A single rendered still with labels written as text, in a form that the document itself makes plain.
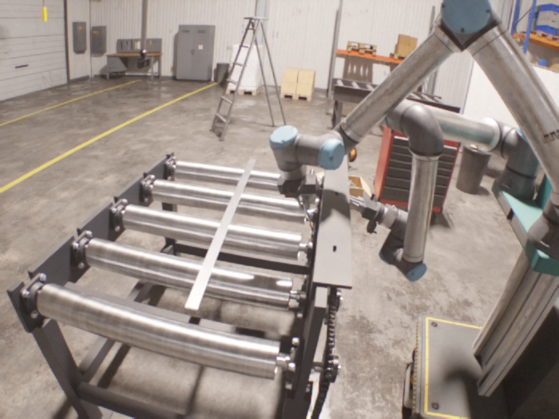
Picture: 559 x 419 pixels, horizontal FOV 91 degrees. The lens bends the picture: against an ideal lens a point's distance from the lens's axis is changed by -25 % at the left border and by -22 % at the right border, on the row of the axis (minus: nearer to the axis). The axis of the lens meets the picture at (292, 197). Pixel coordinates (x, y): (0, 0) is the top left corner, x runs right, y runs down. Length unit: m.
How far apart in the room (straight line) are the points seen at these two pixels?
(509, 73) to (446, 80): 10.95
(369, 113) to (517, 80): 0.46
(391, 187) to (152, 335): 2.90
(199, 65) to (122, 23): 3.66
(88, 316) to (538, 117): 1.31
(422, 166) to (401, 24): 10.36
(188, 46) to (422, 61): 10.80
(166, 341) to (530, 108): 1.09
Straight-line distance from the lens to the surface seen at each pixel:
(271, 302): 1.17
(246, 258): 2.25
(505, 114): 5.70
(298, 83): 9.22
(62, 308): 1.18
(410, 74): 1.03
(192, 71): 11.59
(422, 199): 1.19
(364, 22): 11.25
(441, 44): 1.02
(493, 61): 0.87
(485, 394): 1.87
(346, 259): 0.87
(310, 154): 1.01
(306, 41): 11.23
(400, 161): 3.43
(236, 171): 1.96
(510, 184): 1.56
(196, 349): 0.98
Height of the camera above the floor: 1.66
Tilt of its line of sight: 26 degrees down
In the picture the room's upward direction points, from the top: 6 degrees clockwise
